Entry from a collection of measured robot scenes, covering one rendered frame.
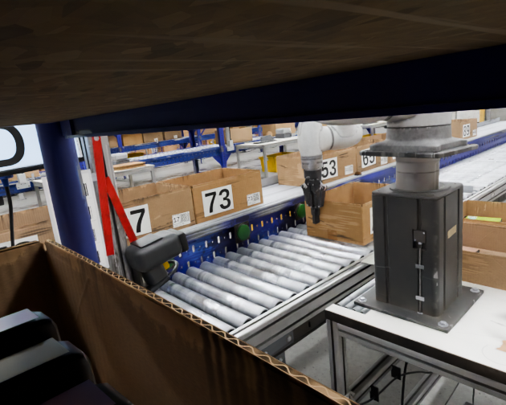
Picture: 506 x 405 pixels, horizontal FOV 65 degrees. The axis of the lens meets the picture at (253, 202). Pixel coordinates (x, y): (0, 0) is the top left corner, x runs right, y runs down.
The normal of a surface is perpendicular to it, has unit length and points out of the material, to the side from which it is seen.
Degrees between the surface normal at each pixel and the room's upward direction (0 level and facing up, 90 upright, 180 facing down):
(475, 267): 91
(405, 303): 90
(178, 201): 90
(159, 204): 90
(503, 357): 0
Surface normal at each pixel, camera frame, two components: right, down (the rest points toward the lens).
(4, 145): 0.87, -0.05
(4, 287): 0.66, 0.10
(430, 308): -0.72, 0.22
